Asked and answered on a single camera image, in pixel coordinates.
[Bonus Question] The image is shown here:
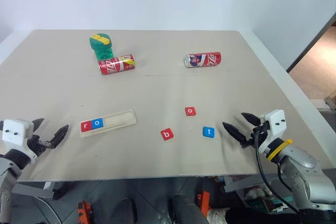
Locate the beige table cover board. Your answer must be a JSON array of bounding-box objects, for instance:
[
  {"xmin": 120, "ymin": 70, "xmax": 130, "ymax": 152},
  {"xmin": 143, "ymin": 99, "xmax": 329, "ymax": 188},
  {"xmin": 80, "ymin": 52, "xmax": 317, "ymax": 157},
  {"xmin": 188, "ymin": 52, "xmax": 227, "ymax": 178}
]
[{"xmin": 0, "ymin": 29, "xmax": 329, "ymax": 183}]

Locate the red r tile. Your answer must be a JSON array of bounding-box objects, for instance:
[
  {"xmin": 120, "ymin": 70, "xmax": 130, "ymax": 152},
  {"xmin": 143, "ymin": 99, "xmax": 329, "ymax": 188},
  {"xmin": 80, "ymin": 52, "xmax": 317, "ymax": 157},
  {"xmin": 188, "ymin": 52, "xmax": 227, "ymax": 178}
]
[{"xmin": 80, "ymin": 121, "xmax": 93, "ymax": 133}]

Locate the orange plastic part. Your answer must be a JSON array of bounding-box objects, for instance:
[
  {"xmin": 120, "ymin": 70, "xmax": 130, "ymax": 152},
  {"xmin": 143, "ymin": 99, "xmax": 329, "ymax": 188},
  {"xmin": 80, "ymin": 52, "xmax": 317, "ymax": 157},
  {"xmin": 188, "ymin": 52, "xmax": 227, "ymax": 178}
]
[{"xmin": 196, "ymin": 191, "xmax": 212, "ymax": 215}]

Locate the blue o tile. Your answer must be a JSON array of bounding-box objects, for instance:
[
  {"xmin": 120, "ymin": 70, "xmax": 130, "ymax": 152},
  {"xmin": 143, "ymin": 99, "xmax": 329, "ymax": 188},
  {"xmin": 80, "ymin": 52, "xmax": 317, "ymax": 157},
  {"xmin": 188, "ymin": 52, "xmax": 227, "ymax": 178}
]
[{"xmin": 91, "ymin": 118, "xmax": 103, "ymax": 131}]

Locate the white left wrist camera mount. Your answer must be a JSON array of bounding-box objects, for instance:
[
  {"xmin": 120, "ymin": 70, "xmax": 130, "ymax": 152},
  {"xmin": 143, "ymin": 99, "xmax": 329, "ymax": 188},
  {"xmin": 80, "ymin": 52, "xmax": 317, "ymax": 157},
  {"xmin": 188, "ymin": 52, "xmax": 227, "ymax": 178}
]
[{"xmin": 0, "ymin": 119, "xmax": 37, "ymax": 162}]

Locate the blue t tile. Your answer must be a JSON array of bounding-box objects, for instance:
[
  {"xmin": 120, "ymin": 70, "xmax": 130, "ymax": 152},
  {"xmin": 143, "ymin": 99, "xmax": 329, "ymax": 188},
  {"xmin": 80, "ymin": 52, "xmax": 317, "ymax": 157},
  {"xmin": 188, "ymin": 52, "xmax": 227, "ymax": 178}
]
[{"xmin": 202, "ymin": 126, "xmax": 216, "ymax": 139}]

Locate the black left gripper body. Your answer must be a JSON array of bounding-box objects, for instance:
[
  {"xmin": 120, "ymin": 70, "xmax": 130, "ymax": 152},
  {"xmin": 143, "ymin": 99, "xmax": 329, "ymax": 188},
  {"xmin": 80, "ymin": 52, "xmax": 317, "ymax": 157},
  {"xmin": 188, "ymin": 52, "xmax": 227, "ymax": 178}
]
[{"xmin": 26, "ymin": 134, "xmax": 53, "ymax": 158}]

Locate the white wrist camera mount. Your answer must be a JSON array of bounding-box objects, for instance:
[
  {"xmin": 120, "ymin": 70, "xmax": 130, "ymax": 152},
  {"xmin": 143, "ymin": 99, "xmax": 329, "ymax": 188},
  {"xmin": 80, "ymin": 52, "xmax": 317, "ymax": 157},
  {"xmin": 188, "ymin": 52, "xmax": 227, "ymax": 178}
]
[
  {"xmin": 0, "ymin": 119, "xmax": 37, "ymax": 162},
  {"xmin": 258, "ymin": 109, "xmax": 287, "ymax": 154}
]

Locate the white crumpled cloth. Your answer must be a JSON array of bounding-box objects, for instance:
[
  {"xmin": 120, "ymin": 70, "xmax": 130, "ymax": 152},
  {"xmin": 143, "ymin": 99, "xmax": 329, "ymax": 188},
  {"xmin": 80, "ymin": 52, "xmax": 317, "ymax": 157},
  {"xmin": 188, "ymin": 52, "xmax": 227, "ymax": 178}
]
[{"xmin": 206, "ymin": 207, "xmax": 232, "ymax": 224}]

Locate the wooden letter tray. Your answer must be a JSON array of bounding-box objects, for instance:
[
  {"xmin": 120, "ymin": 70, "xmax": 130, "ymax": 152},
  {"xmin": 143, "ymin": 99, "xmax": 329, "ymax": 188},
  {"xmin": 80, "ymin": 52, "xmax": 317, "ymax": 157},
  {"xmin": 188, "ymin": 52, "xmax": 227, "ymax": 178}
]
[{"xmin": 79, "ymin": 109, "xmax": 138, "ymax": 138}]

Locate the red soda can blue print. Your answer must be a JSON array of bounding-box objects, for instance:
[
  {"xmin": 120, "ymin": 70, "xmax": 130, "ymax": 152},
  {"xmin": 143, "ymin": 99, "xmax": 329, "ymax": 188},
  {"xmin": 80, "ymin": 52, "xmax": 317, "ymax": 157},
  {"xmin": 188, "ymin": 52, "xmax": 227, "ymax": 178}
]
[{"xmin": 184, "ymin": 51, "xmax": 222, "ymax": 69}]

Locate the dark rounded shape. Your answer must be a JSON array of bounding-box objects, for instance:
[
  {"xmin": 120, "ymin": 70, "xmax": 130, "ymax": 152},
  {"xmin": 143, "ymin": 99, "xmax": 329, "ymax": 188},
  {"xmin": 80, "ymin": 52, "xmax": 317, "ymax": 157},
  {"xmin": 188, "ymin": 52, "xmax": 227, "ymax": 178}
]
[{"xmin": 171, "ymin": 194, "xmax": 208, "ymax": 224}]

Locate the green container with yellow lid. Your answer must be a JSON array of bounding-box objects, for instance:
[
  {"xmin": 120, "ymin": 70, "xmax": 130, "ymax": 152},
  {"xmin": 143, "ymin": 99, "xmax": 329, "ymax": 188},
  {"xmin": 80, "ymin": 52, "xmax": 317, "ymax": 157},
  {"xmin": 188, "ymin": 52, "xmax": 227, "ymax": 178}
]
[{"xmin": 89, "ymin": 33, "xmax": 114, "ymax": 61}]

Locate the wooden crate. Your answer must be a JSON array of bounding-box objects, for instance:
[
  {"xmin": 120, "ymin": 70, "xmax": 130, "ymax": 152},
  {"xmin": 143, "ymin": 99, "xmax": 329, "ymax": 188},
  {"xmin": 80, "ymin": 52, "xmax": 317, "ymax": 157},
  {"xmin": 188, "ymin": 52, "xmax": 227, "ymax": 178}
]
[{"xmin": 323, "ymin": 94, "xmax": 336, "ymax": 109}]

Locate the red o tile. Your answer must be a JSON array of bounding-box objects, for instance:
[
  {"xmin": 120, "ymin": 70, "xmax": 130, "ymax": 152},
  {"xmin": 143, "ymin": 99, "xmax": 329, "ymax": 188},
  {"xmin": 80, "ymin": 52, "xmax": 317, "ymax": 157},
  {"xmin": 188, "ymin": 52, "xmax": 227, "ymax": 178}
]
[{"xmin": 184, "ymin": 106, "xmax": 197, "ymax": 118}]

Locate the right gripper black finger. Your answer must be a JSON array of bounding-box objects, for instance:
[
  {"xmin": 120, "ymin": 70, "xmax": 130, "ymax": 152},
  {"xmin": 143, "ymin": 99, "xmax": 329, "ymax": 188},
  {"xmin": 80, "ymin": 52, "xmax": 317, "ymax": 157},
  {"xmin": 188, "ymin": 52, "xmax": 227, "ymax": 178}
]
[
  {"xmin": 240, "ymin": 112, "xmax": 263, "ymax": 126},
  {"xmin": 222, "ymin": 121, "xmax": 249, "ymax": 147}
]

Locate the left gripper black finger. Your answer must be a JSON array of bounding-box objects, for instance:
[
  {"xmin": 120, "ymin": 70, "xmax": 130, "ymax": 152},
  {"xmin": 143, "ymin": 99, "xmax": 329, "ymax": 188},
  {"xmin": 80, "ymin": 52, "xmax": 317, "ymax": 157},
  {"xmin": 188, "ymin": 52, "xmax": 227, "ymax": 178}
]
[
  {"xmin": 32, "ymin": 118, "xmax": 45, "ymax": 133},
  {"xmin": 50, "ymin": 124, "xmax": 70, "ymax": 150}
]

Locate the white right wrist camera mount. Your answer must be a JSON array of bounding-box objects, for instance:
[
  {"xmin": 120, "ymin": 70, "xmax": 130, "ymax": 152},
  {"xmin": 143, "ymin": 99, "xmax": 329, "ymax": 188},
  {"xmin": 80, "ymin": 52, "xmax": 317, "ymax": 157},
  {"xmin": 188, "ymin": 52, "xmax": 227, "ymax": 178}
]
[{"xmin": 258, "ymin": 109, "xmax": 287, "ymax": 154}]

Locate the grey table frame bar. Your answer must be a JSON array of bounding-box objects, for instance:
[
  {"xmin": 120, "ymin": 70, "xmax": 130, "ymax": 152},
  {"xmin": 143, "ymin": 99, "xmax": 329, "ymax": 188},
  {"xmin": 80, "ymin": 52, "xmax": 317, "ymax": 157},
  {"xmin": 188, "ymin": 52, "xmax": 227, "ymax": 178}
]
[{"xmin": 11, "ymin": 181, "xmax": 55, "ymax": 200}]

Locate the orange black tool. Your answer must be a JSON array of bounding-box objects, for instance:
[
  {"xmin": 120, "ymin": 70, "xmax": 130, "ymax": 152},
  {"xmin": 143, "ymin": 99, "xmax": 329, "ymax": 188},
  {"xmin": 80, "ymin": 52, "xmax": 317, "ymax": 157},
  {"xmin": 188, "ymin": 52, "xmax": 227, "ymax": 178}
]
[{"xmin": 76, "ymin": 200, "xmax": 95, "ymax": 224}]

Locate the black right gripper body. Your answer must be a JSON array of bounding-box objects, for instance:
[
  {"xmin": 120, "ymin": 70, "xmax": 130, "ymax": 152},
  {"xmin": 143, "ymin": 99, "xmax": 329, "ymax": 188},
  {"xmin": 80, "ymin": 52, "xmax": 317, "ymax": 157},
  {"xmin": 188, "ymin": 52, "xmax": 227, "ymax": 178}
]
[{"xmin": 240, "ymin": 121, "xmax": 271, "ymax": 150}]

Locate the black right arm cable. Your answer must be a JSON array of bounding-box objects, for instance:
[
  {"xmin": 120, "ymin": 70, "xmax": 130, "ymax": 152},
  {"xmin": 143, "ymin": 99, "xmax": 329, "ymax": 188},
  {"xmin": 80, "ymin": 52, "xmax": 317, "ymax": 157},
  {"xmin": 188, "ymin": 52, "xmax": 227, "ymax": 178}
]
[{"xmin": 253, "ymin": 126, "xmax": 300, "ymax": 215}]

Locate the red b tile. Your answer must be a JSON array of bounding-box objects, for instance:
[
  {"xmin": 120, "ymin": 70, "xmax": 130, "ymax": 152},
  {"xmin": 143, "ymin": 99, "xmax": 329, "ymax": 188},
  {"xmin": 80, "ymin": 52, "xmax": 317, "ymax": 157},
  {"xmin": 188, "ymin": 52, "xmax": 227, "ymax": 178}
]
[{"xmin": 160, "ymin": 128, "xmax": 175, "ymax": 141}]

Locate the red soda can yellow stripe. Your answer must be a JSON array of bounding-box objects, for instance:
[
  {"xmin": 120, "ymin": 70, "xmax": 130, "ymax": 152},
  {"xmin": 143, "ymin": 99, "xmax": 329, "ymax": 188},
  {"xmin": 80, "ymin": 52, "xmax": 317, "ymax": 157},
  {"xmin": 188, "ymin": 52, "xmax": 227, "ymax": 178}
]
[{"xmin": 97, "ymin": 53, "xmax": 137, "ymax": 76}]

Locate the yellow right wrist ring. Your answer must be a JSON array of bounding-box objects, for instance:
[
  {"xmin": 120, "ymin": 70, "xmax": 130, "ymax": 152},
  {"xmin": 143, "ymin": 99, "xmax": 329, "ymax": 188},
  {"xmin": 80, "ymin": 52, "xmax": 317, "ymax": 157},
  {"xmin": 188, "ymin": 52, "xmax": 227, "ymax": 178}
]
[{"xmin": 267, "ymin": 138, "xmax": 293, "ymax": 162}]

